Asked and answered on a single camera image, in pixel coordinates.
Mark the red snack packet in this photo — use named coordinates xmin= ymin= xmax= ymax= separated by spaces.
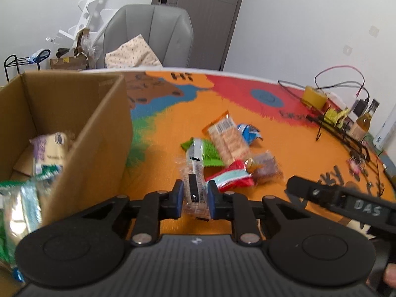
xmin=206 ymin=159 xmax=256 ymax=191

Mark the yellow plastic clip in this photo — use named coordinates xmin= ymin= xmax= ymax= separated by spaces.
xmin=323 ymin=107 xmax=351 ymax=127

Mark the white power strip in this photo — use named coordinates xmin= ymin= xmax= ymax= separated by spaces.
xmin=326 ymin=92 xmax=356 ymax=109

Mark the person's right hand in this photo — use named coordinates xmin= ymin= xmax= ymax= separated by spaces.
xmin=384 ymin=265 xmax=396 ymax=288

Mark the dotted cream cushion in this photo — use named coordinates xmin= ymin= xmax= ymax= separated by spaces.
xmin=105 ymin=34 xmax=163 ymax=69

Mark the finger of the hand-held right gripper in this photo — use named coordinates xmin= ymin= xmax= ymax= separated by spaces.
xmin=286 ymin=175 xmax=342 ymax=206

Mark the grey chair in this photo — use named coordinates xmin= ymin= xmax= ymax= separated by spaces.
xmin=103 ymin=4 xmax=194 ymax=69

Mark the grey door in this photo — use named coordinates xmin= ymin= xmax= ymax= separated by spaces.
xmin=151 ymin=0 xmax=249 ymax=71

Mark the blue white plastic bag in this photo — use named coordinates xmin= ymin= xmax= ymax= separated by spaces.
xmin=26 ymin=49 xmax=50 ymax=64

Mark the yellow tape roll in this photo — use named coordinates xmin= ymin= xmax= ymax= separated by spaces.
xmin=302 ymin=85 xmax=328 ymax=109

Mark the black charger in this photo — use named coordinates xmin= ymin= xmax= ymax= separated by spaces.
xmin=353 ymin=98 xmax=370 ymax=116

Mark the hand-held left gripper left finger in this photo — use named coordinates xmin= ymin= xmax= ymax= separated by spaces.
xmin=71 ymin=179 xmax=184 ymax=248

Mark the black cable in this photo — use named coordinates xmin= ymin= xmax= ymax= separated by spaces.
xmin=278 ymin=80 xmax=370 ymax=102

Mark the amber glass bottle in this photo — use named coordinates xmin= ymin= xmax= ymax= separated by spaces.
xmin=348 ymin=98 xmax=381 ymax=143

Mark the black shoe rack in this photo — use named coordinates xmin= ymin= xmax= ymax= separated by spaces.
xmin=4 ymin=49 xmax=51 ymax=84

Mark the brown printed cardboard box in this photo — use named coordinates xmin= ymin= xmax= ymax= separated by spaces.
xmin=49 ymin=56 xmax=89 ymax=71

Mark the white spray bottle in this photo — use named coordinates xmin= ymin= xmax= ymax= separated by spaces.
xmin=373 ymin=116 xmax=391 ymax=149

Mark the purple wafer packet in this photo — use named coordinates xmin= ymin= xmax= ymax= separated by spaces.
xmin=29 ymin=131 xmax=75 ymax=177

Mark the red cable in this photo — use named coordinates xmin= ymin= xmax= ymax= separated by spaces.
xmin=314 ymin=66 xmax=366 ymax=98

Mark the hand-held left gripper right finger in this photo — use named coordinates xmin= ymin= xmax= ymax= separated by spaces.
xmin=207 ymin=180 xmax=314 ymax=248

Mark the orange cracker packet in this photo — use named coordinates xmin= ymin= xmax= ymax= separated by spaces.
xmin=202 ymin=110 xmax=251 ymax=164

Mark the clear plastic wrap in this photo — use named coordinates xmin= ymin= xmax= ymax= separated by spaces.
xmin=74 ymin=28 xmax=99 ymax=69

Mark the snack packet with black label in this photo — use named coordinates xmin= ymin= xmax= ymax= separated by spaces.
xmin=175 ymin=156 xmax=212 ymax=222

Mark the black phone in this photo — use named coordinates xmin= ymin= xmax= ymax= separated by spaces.
xmin=379 ymin=151 xmax=396 ymax=186

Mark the dark blue snack packet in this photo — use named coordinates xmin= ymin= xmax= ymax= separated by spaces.
xmin=237 ymin=123 xmax=264 ymax=146

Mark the green snack packet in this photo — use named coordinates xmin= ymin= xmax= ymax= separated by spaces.
xmin=32 ymin=164 xmax=64 ymax=181
xmin=180 ymin=137 xmax=225 ymax=168
xmin=0 ymin=220 xmax=16 ymax=265

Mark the black wire stand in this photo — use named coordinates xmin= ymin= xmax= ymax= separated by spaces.
xmin=306 ymin=111 xmax=386 ymax=197

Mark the brown snack packet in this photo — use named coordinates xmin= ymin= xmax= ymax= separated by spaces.
xmin=246 ymin=151 xmax=283 ymax=182

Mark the white perforated rack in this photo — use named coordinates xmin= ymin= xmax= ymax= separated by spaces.
xmin=46 ymin=0 xmax=120 ymax=50

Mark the key bunch with pink charm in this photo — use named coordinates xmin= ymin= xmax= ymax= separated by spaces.
xmin=348 ymin=156 xmax=367 ymax=175

